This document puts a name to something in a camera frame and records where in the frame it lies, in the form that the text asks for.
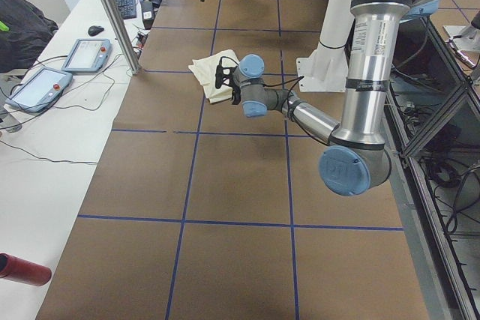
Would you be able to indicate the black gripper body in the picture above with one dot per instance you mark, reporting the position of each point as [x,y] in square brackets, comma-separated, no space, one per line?
[235,92]

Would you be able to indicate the white long-sleeve cat shirt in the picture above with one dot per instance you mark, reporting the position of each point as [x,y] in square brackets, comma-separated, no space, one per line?
[205,69]

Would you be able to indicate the black power adapter box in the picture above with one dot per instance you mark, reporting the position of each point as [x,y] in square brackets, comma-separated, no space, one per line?
[148,14]

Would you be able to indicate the black computer keyboard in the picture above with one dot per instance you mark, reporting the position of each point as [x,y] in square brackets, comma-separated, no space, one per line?
[127,8]

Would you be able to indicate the black computer mouse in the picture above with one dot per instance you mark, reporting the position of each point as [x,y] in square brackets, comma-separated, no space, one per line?
[95,30]

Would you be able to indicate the far blue teach pendant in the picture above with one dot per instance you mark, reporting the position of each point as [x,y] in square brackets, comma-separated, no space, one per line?
[87,56]

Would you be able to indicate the blue teach pendant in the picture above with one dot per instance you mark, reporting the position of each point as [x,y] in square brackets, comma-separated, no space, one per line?
[87,56]
[40,91]

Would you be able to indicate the black bag with green tag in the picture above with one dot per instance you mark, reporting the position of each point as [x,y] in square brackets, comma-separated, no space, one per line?
[25,33]

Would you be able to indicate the near blue teach pendant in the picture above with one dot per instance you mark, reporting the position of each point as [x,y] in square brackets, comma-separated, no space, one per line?
[40,91]

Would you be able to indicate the red cylinder bottle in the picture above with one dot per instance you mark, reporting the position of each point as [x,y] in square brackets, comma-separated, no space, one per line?
[23,271]

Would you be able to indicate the aluminium frame post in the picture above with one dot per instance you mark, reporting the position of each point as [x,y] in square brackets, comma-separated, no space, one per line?
[121,34]

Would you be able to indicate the white camera mast with base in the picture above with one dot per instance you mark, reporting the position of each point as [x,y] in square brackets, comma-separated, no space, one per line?
[326,69]

